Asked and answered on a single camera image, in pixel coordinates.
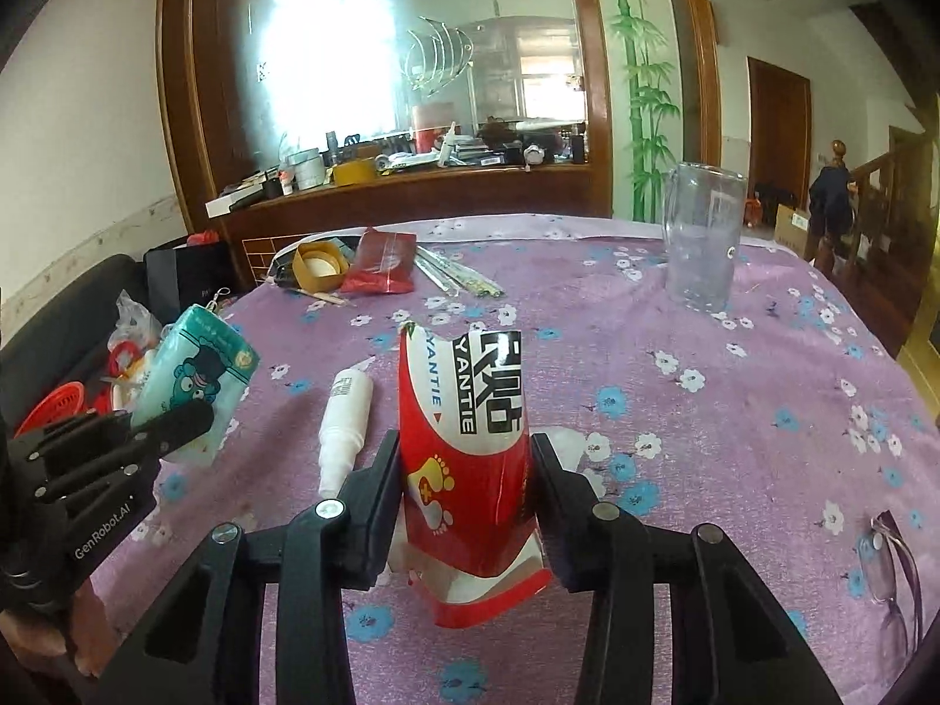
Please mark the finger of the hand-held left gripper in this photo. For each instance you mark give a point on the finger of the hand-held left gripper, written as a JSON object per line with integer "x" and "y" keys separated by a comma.
{"x": 176, "y": 426}

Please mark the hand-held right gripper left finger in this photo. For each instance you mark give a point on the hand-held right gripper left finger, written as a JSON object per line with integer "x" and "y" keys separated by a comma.
{"x": 382, "y": 514}

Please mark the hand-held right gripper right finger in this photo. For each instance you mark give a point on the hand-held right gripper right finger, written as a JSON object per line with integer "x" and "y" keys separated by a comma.
{"x": 554, "y": 521}

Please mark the teal tissue pack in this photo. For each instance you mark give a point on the teal tissue pack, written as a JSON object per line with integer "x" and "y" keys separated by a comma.
{"x": 198, "y": 360}

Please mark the red white packet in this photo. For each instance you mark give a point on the red white packet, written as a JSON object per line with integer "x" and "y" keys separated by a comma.
{"x": 470, "y": 499}

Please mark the red plastic basket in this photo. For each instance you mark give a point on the red plastic basket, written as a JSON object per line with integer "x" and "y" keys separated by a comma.
{"x": 55, "y": 404}

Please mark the white plastic bottle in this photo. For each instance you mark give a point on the white plastic bottle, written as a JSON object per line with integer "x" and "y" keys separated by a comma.
{"x": 345, "y": 411}

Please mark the clear plastic bag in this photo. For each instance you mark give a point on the clear plastic bag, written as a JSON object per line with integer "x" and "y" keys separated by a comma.
{"x": 136, "y": 323}

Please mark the black shopping bag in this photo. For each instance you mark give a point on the black shopping bag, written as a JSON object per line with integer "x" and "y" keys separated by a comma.
{"x": 183, "y": 272}

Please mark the black leather sofa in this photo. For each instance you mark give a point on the black leather sofa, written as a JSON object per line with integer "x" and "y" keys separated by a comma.
{"x": 44, "y": 323}

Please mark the purple floral tablecloth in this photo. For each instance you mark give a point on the purple floral tablecloth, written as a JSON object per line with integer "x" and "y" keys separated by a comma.
{"x": 587, "y": 352}

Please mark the red plastic bag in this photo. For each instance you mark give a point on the red plastic bag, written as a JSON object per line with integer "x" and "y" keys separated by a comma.
{"x": 202, "y": 237}

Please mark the wooden chopstick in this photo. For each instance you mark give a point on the wooden chopstick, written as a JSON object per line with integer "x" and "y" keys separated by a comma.
{"x": 323, "y": 296}

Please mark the brown tape roll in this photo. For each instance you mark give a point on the brown tape roll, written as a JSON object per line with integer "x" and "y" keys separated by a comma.
{"x": 319, "y": 268}

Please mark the white flat box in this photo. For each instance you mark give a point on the white flat box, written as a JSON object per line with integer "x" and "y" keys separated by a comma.
{"x": 231, "y": 202}

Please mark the red plastic pouch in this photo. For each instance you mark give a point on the red plastic pouch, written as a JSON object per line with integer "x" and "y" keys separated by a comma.
{"x": 382, "y": 261}

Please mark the clear glass pitcher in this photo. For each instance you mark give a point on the clear glass pitcher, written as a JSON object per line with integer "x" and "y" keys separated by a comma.
{"x": 701, "y": 250}

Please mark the eyeglasses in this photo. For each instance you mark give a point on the eyeglasses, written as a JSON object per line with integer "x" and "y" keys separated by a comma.
{"x": 876, "y": 529}

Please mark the wooden counter cabinet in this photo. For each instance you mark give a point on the wooden counter cabinet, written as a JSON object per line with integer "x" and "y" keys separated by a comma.
{"x": 440, "y": 194}

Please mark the cardboard box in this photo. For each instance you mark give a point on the cardboard box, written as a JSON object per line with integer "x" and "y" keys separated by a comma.
{"x": 793, "y": 231}

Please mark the red box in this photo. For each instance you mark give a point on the red box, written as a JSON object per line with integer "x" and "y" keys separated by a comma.
{"x": 429, "y": 128}

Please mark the wooden staircase railing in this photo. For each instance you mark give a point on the wooden staircase railing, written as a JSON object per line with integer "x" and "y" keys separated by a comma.
{"x": 881, "y": 235}

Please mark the wooden door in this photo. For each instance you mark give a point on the wooden door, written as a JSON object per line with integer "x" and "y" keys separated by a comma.
{"x": 778, "y": 132}

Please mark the wooden arch frame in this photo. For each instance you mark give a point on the wooden arch frame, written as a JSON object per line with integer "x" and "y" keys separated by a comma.
{"x": 176, "y": 88}

